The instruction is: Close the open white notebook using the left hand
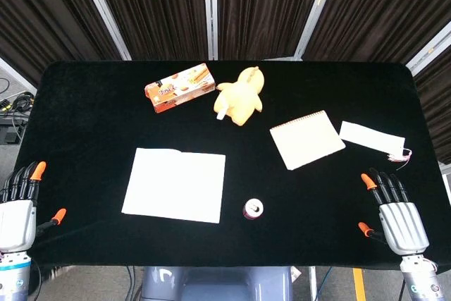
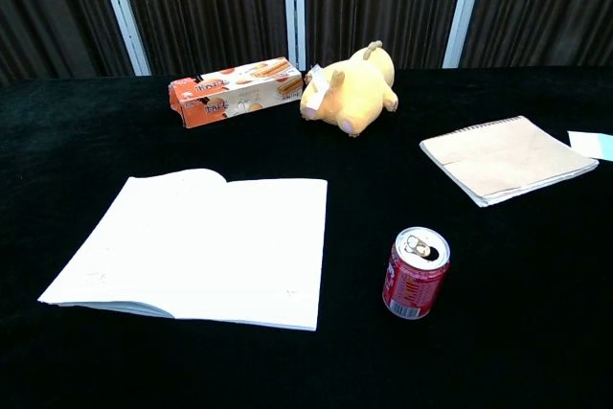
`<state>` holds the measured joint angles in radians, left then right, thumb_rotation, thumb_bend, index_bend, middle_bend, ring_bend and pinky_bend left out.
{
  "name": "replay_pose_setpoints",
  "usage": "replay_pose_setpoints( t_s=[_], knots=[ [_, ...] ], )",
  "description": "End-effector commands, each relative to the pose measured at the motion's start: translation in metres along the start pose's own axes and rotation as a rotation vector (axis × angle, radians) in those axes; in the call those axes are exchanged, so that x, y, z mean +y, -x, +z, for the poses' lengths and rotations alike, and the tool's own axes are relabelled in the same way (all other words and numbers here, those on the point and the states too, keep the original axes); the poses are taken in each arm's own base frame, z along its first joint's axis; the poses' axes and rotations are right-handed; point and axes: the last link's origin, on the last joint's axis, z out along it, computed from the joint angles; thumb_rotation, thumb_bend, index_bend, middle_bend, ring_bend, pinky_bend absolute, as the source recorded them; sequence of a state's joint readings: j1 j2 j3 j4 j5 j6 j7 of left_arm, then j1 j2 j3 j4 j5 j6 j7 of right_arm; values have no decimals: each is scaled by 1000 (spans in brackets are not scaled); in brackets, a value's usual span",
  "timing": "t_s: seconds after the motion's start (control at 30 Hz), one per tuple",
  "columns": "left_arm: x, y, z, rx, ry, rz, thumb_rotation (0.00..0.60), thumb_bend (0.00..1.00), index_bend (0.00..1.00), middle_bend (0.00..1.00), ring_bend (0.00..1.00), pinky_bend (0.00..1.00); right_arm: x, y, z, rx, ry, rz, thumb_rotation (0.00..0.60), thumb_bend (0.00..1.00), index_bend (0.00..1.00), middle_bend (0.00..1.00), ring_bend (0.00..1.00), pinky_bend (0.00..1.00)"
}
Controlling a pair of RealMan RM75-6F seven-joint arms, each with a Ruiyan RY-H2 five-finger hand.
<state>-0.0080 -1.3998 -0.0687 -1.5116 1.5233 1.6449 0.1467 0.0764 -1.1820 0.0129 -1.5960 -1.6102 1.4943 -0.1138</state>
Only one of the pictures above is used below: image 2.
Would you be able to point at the brown spiral notebook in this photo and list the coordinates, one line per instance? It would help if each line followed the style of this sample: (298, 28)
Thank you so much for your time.
(507, 160)

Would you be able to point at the white notebook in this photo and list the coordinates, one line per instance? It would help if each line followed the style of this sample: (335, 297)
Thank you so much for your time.
(191, 246)

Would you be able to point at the red soda can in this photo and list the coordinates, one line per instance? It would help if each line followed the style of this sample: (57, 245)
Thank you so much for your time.
(414, 284)

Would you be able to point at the orange white biscuit box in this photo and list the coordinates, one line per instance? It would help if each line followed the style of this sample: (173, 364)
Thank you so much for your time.
(239, 88)

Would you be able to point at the black tablecloth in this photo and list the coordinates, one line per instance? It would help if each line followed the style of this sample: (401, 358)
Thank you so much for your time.
(143, 366)

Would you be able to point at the yellow plush toy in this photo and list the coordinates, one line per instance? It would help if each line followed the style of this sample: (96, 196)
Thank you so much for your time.
(359, 93)

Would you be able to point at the white paper tag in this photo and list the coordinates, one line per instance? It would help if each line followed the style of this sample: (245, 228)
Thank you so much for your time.
(317, 93)

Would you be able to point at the white frame post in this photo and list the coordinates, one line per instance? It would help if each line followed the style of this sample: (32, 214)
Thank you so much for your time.
(294, 6)
(122, 11)
(464, 6)

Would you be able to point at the light blue paper sheet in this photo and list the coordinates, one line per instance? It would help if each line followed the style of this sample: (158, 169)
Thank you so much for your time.
(594, 143)

